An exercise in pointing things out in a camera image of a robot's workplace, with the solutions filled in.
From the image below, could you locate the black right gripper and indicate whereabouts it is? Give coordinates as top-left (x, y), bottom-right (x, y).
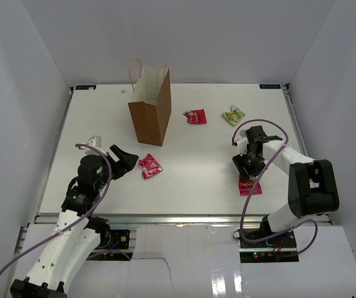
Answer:
top-left (233, 149), bottom-right (269, 183)

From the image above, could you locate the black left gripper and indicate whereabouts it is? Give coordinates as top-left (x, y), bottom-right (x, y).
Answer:
top-left (95, 144), bottom-right (138, 191)

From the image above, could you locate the red snack packet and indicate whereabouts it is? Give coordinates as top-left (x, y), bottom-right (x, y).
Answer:
top-left (238, 176), bottom-right (262, 196)
top-left (183, 109), bottom-right (207, 125)
top-left (138, 154), bottom-right (163, 179)

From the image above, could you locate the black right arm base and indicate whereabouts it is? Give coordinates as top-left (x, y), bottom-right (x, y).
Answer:
top-left (233, 230), bottom-right (299, 264)

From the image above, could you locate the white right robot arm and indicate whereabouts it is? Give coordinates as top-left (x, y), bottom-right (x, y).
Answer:
top-left (233, 125), bottom-right (340, 248)

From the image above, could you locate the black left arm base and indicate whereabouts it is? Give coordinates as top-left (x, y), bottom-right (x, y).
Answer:
top-left (96, 229), bottom-right (130, 250)

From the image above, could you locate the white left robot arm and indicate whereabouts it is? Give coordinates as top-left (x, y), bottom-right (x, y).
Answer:
top-left (10, 143), bottom-right (138, 297)

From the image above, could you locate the brown paper bag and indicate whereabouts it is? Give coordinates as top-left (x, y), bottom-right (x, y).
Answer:
top-left (128, 63), bottom-right (172, 147)

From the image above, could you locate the yellow green snack packet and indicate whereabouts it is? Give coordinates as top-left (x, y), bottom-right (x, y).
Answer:
top-left (222, 105), bottom-right (246, 127)

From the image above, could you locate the blue label back right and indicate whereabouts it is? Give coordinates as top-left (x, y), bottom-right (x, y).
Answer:
top-left (259, 84), bottom-right (281, 89)

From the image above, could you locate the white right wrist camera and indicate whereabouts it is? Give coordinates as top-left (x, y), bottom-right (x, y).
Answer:
top-left (232, 130), bottom-right (248, 155)

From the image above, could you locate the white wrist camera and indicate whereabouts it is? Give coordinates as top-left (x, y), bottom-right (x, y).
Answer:
top-left (83, 135), bottom-right (106, 155)
top-left (232, 130), bottom-right (248, 155)

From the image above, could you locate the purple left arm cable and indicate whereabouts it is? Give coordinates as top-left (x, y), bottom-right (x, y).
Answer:
top-left (0, 143), bottom-right (133, 298)

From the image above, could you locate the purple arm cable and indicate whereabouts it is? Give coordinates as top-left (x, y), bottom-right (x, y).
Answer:
top-left (0, 143), bottom-right (133, 298)
top-left (232, 119), bottom-right (318, 256)

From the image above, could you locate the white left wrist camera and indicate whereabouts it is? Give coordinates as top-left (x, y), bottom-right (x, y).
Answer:
top-left (83, 135), bottom-right (106, 155)

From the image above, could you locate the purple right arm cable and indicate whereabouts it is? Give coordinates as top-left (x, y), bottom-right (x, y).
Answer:
top-left (232, 119), bottom-right (318, 256)

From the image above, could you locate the aluminium front rail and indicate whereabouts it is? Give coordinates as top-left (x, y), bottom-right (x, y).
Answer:
top-left (35, 214), bottom-right (331, 224)

